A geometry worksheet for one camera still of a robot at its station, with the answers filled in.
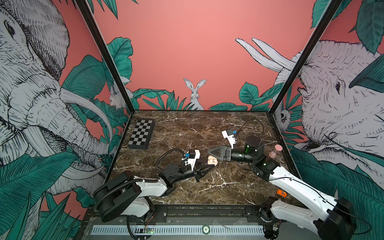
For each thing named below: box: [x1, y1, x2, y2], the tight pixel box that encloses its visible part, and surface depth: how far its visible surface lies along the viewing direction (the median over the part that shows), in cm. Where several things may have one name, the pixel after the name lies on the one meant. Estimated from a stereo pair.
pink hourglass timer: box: [268, 144, 283, 159], surface depth 92 cm
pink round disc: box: [207, 155, 218, 166], surface depth 69 cm
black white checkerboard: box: [127, 119, 156, 150], surface depth 103 cm
